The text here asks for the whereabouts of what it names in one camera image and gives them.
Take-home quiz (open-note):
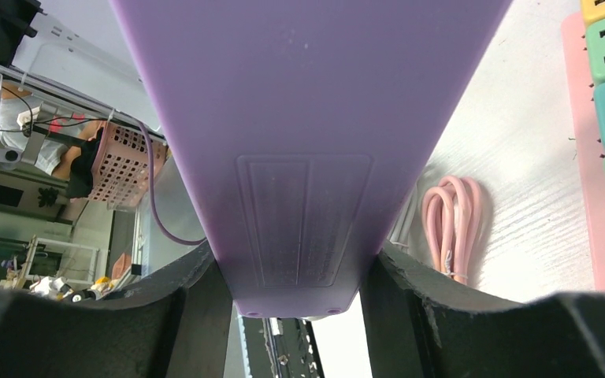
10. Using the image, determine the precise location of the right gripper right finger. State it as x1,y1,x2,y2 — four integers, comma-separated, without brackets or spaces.
360,244,605,377

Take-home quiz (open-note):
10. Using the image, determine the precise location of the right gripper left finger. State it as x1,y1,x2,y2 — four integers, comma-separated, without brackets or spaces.
0,245,232,377

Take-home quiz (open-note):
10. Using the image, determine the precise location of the purple power strip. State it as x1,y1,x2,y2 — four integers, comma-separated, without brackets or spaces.
111,1,510,317

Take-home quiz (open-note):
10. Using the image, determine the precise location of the pink perforated basket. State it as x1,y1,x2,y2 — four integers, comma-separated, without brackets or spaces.
88,123,150,212

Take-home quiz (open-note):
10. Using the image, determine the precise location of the pink power strip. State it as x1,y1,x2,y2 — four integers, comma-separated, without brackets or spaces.
561,12,605,291

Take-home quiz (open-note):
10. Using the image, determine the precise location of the yellow adapter on pink strip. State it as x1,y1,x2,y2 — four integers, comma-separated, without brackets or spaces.
580,0,605,27

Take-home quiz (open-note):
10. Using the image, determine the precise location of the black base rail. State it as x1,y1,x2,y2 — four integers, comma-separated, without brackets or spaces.
239,317,325,378

